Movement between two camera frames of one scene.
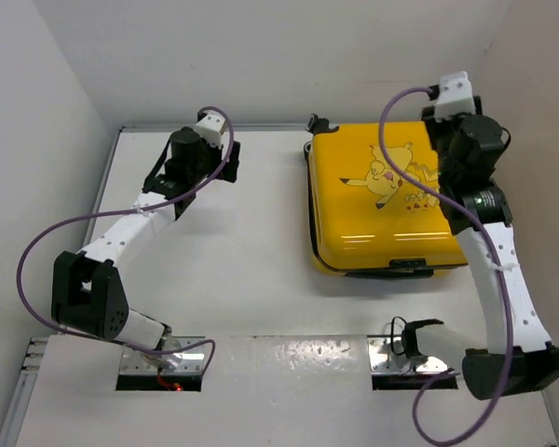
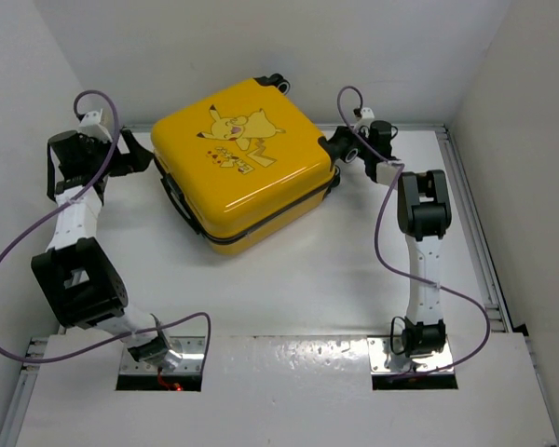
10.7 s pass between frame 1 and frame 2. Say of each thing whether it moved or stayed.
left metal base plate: stayed
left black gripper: moved
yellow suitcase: moved
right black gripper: moved
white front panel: stayed
